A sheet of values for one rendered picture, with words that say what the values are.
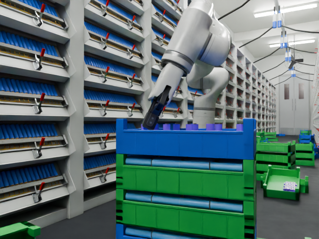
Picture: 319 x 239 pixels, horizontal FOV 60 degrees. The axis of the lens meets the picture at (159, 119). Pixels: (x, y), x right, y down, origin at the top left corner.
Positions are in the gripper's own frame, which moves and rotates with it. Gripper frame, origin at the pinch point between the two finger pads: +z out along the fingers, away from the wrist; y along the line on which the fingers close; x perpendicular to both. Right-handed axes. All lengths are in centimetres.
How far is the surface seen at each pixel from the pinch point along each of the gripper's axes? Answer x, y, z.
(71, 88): -34, -70, -2
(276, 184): 108, -99, -4
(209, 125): 9.9, 15.9, -3.6
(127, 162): -1.5, 8.0, 11.1
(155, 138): 1.3, 12.2, 3.5
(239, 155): 16.2, 20.9, -0.3
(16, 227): -19.1, -4.9, 39.1
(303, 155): 192, -199, -48
